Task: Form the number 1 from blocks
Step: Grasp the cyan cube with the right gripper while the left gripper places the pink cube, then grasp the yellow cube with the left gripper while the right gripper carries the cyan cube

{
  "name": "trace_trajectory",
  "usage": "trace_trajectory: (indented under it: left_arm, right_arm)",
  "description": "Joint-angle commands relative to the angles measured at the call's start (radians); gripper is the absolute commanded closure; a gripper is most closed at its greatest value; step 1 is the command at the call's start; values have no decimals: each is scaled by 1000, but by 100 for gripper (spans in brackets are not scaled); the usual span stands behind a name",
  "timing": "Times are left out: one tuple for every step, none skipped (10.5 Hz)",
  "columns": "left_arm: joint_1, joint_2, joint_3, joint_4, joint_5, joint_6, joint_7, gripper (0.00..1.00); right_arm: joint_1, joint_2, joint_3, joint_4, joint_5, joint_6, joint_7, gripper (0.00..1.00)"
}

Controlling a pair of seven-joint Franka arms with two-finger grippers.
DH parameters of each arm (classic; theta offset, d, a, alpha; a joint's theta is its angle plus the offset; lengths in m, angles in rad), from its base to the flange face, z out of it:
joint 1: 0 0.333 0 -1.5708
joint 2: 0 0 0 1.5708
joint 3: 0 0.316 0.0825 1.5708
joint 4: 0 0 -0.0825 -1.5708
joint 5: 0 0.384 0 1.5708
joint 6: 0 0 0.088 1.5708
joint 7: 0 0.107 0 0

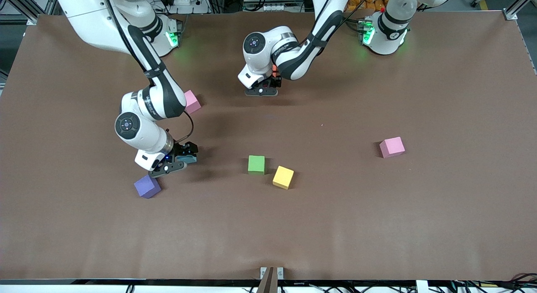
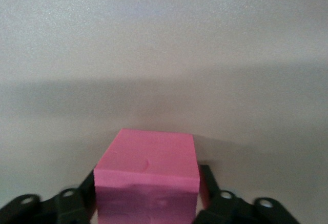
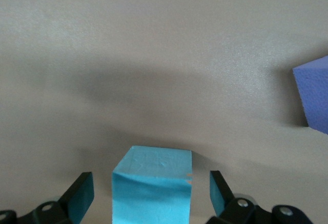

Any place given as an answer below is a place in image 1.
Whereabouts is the aluminium frame profile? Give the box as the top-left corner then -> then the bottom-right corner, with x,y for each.
0,0 -> 57,25
503,0 -> 537,21

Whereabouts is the green foam block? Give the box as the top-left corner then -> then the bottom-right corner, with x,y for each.
248,155 -> 266,175

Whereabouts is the brown table cover mat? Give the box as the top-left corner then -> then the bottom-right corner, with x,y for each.
0,11 -> 537,282

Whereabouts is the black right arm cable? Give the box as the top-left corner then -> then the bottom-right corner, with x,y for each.
173,110 -> 195,145

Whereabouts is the purple foam block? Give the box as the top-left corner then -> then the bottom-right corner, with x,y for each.
133,174 -> 162,199

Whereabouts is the light pink foam block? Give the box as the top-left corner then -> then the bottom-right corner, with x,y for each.
184,89 -> 202,115
379,136 -> 406,159

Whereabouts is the black cable bundle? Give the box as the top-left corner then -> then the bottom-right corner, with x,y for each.
451,274 -> 537,293

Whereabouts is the yellow foam block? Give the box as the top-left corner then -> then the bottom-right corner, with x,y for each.
272,165 -> 295,190

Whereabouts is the pile of orange objects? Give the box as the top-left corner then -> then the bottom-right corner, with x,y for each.
344,0 -> 388,12

